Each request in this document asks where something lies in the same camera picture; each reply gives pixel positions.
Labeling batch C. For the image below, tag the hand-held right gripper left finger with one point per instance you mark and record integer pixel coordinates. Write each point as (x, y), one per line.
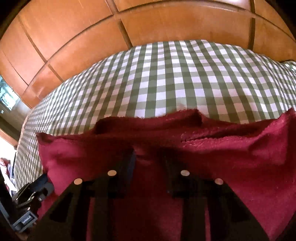
(129, 171)

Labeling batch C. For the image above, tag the white and red cloth pile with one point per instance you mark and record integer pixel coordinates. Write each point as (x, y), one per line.
(7, 171)

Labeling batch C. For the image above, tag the dark red garment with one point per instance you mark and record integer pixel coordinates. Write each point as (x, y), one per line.
(231, 162)

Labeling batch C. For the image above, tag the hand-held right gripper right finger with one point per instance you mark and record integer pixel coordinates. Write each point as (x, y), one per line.
(173, 176)

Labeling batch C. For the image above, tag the glass window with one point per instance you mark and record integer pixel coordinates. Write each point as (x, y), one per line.
(8, 95)

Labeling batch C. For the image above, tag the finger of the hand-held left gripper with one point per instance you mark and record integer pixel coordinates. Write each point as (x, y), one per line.
(44, 185)

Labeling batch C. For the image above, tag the wooden wardrobe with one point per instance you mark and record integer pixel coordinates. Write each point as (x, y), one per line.
(69, 34)

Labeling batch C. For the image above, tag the green white checkered bed cover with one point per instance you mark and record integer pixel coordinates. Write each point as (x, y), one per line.
(161, 81)

